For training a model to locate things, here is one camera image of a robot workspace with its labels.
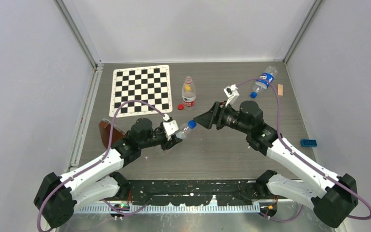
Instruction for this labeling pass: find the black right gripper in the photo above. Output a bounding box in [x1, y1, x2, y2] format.
[193, 101, 251, 135]

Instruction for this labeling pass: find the clear bottle blue label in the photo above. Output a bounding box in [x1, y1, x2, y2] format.
[176, 123, 193, 140]

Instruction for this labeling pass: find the clear bottle red label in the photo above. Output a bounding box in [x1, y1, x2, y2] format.
[182, 76, 196, 109]

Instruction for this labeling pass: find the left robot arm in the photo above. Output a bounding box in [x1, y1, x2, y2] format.
[33, 118, 186, 229]

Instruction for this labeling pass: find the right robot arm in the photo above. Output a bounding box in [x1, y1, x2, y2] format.
[194, 101, 358, 228]

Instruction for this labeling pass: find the pepsi bottle blue cap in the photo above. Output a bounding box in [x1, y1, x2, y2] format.
[250, 66, 278, 99]

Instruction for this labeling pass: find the black white chessboard mat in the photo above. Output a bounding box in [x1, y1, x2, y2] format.
[109, 65, 173, 117]

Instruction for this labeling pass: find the brown wooden metronome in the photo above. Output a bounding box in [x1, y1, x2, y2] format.
[98, 118, 126, 149]

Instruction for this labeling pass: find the tan wooden block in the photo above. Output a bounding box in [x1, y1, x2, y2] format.
[278, 84, 284, 97]

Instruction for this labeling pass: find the blue lego brick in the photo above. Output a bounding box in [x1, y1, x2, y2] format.
[300, 139, 317, 147]

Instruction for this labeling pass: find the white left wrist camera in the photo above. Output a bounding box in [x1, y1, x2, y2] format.
[162, 114, 179, 141]

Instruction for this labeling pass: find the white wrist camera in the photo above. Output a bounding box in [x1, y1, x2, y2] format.
[224, 84, 239, 107]
[162, 114, 179, 141]

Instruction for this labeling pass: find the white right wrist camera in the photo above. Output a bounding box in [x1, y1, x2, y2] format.
[224, 84, 239, 107]

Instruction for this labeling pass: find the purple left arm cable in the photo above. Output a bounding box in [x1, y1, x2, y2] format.
[36, 100, 171, 232]

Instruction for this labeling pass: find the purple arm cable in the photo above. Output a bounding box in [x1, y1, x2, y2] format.
[36, 100, 171, 232]
[235, 77, 371, 223]

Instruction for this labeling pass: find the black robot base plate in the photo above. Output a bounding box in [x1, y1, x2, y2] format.
[98, 178, 288, 207]

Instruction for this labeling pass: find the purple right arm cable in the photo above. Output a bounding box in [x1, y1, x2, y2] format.
[235, 77, 371, 223]

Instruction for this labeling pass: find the slotted aluminium rail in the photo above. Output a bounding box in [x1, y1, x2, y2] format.
[60, 200, 297, 215]

